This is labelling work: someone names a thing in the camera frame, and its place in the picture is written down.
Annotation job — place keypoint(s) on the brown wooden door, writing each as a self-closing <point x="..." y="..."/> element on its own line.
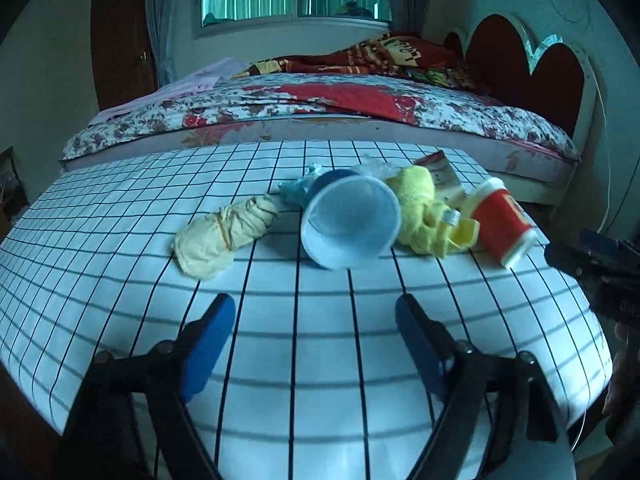
<point x="120" y="40"/>

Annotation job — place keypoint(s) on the clear plastic bag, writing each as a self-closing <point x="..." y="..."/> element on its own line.
<point x="375" y="165"/>

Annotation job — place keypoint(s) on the red and white milk carton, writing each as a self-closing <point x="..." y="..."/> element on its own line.
<point x="442" y="170"/>

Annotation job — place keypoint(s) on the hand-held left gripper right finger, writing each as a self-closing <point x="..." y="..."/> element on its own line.
<point x="420" y="350"/>

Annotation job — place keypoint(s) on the person's right hand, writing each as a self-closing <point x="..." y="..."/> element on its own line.
<point x="624" y="360"/>

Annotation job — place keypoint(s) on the floral bed sheet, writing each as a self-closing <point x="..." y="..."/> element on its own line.
<point x="280" y="102"/>

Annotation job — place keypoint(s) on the red paper cup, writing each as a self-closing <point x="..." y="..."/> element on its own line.
<point x="500" y="225"/>

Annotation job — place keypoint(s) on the yellow cloth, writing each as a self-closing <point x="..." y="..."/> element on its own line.
<point x="417" y="200"/>

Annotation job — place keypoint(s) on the red patterned blanket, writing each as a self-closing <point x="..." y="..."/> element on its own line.
<point x="380" y="57"/>

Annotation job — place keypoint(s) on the white checked tablecloth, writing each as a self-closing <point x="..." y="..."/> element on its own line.
<point x="300" y="320"/>

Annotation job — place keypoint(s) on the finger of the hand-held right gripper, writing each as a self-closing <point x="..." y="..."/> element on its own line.
<point x="605" y="245"/>
<point x="565" y="257"/>

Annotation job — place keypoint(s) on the blue face mask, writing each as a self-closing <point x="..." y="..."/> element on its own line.
<point x="295" y="191"/>

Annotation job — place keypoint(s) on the red heart-shaped headboard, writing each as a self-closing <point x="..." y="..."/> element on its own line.
<point x="530" y="65"/>

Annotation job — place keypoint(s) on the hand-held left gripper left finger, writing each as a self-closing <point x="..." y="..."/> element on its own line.
<point x="210" y="345"/>

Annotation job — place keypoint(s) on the blue and white cup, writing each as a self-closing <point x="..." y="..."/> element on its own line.
<point x="350" y="222"/>

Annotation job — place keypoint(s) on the cream cloth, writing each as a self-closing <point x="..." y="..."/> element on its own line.
<point x="215" y="245"/>

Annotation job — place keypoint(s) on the pink cloth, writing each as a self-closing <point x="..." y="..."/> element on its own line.
<point x="190" y="82"/>

